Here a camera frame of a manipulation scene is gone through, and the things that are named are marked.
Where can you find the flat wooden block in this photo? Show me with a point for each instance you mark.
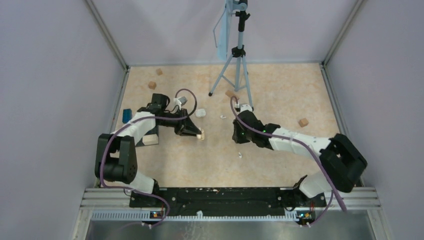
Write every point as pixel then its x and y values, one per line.
pixel 231 94

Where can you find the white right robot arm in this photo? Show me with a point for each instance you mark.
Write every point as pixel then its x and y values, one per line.
pixel 340 162

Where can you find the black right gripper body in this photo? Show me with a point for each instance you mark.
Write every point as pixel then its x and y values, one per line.
pixel 242 136

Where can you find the beige charging case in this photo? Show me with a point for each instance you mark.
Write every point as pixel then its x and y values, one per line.
pixel 201 136

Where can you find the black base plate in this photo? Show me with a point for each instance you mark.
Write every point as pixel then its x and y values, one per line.
pixel 228 201

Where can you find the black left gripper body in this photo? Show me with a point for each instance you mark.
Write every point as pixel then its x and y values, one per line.
pixel 176 124

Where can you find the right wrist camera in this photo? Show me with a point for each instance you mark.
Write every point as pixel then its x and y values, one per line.
pixel 239 108

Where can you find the aluminium frame rail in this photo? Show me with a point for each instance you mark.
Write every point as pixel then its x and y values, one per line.
pixel 113 204

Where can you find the wooden cube block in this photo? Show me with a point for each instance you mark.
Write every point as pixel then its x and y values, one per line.
pixel 303 122

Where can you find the light blue tripod stand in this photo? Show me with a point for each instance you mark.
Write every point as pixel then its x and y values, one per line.
pixel 237 9

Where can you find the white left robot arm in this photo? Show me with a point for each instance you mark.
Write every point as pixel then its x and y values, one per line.
pixel 116 156

